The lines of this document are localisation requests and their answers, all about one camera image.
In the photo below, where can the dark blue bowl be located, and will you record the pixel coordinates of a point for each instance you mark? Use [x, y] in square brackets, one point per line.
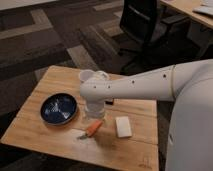
[58, 109]

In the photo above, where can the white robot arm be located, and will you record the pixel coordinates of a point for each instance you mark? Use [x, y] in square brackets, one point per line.
[190, 87]

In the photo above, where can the black office chair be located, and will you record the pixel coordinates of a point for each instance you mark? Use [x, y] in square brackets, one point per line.
[141, 23]

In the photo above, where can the black and red battery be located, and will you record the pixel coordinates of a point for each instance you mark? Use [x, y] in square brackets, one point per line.
[109, 101]

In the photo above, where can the light wooden desk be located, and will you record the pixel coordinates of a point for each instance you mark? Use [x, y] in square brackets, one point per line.
[200, 11]

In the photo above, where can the white paper cup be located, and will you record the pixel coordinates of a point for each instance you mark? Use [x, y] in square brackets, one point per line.
[84, 75]

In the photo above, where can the white sponge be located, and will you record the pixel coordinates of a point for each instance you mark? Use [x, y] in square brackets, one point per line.
[123, 127]

